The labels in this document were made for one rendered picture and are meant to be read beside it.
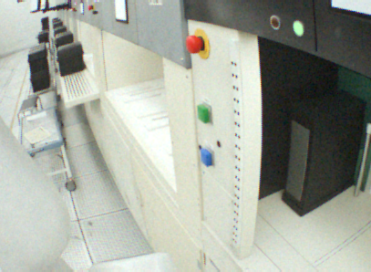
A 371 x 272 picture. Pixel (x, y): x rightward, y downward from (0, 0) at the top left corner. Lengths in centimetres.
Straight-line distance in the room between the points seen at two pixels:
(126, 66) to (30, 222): 194
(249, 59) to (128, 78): 160
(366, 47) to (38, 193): 32
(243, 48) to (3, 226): 48
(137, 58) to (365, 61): 187
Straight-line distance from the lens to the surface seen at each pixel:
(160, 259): 29
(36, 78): 414
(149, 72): 217
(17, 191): 21
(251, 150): 65
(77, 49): 299
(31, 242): 22
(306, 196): 93
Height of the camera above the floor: 149
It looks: 26 degrees down
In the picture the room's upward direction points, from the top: 5 degrees counter-clockwise
